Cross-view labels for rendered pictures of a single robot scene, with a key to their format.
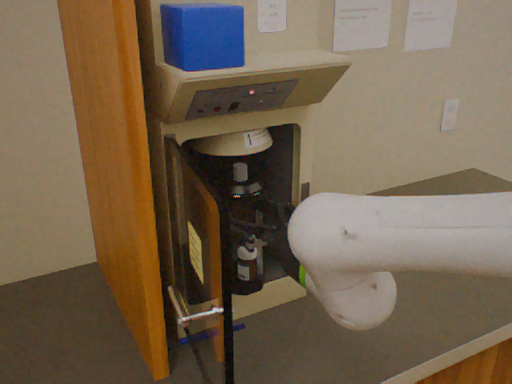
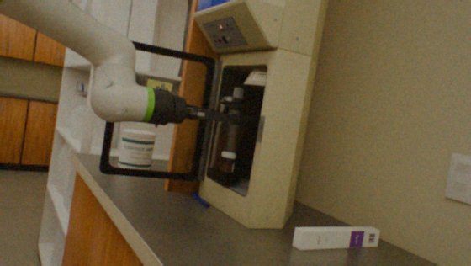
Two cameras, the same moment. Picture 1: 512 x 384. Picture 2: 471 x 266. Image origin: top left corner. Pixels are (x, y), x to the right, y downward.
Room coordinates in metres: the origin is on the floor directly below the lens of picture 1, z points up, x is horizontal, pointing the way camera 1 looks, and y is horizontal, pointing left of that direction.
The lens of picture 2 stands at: (0.91, -1.14, 1.24)
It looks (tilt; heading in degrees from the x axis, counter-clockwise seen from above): 3 degrees down; 89
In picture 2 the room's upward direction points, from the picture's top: 9 degrees clockwise
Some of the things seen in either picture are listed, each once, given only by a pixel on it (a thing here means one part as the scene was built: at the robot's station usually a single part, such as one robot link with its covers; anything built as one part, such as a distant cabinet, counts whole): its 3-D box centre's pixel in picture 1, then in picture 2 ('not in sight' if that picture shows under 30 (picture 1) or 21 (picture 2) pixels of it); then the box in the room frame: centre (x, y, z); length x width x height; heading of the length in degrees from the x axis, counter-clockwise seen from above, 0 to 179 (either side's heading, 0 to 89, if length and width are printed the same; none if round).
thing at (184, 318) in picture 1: (190, 303); not in sight; (0.62, 0.10, 1.20); 0.10 x 0.05 x 0.03; 21
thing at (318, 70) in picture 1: (257, 89); (230, 29); (0.88, 0.01, 1.46); 0.32 x 0.12 x 0.10; 119
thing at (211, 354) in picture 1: (197, 279); (159, 114); (0.70, 0.10, 1.19); 0.30 x 0.01 x 0.40; 21
